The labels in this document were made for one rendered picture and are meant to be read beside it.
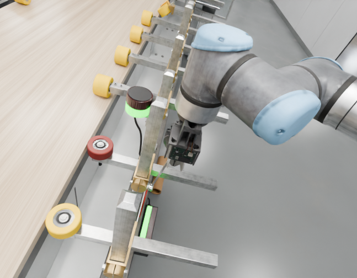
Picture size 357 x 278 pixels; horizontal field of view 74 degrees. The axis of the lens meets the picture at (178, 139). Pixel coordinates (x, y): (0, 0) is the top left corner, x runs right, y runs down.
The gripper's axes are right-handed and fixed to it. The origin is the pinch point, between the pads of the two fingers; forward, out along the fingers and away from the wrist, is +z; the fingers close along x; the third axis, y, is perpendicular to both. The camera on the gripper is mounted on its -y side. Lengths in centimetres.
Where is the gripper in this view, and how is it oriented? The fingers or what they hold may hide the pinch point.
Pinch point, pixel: (174, 160)
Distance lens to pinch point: 64.7
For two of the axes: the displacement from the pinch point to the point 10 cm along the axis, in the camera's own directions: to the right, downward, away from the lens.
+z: -2.4, 6.6, 7.1
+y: -1.3, 7.0, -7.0
